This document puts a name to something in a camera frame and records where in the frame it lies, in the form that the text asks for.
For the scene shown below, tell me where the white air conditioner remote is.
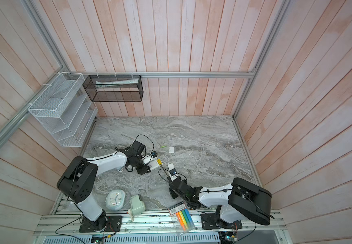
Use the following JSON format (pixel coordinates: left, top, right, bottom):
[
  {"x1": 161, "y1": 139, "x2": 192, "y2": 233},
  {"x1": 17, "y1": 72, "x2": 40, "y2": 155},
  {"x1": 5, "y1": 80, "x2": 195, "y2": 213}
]
[{"x1": 143, "y1": 158, "x2": 162, "y2": 171}]

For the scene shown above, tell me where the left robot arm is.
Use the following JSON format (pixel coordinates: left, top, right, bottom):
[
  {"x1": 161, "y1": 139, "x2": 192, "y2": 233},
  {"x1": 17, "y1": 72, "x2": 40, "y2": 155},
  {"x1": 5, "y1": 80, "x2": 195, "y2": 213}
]
[{"x1": 57, "y1": 140, "x2": 158, "y2": 222}]

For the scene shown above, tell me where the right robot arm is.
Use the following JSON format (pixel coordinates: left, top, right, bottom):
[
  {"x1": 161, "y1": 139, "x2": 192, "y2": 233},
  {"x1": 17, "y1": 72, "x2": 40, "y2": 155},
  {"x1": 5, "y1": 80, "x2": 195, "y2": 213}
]
[{"x1": 167, "y1": 176, "x2": 272, "y2": 226}]

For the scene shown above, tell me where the pack of coloured markers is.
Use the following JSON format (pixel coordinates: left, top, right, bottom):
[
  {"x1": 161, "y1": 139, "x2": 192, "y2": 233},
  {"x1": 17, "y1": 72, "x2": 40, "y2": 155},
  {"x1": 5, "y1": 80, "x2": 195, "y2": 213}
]
[{"x1": 168, "y1": 201, "x2": 195, "y2": 236}]

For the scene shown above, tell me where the pale green alarm clock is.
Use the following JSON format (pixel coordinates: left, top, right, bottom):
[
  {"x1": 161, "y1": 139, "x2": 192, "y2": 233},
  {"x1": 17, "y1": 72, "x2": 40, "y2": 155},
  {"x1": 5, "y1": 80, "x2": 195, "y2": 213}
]
[{"x1": 105, "y1": 189, "x2": 126, "y2": 211}]

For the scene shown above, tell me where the paper in black basket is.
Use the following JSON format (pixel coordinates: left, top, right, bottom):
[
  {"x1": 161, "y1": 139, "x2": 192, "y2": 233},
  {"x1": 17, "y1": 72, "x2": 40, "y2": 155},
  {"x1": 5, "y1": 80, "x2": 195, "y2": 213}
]
[{"x1": 95, "y1": 78, "x2": 139, "y2": 89}]

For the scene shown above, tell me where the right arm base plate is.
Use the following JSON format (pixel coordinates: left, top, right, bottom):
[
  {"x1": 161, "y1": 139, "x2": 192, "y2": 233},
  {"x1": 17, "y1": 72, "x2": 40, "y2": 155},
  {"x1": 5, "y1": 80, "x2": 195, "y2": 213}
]
[{"x1": 200, "y1": 212, "x2": 242, "y2": 230}]

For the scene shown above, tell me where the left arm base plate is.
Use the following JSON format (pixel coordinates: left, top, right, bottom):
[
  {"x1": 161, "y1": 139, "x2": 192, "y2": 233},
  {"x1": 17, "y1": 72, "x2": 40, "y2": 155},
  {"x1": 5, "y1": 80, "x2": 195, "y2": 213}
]
[{"x1": 79, "y1": 216, "x2": 122, "y2": 233}]

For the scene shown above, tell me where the black wire mesh basket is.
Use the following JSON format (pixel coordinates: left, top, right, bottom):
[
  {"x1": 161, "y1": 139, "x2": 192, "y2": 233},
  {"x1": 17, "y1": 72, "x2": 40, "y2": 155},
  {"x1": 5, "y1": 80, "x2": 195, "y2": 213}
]
[{"x1": 83, "y1": 74, "x2": 144, "y2": 102}]

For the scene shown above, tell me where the white wire mesh shelf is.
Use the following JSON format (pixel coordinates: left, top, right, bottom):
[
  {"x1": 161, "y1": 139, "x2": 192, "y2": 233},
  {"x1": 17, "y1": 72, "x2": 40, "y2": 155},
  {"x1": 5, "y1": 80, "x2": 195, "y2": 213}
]
[{"x1": 28, "y1": 72, "x2": 98, "y2": 147}]

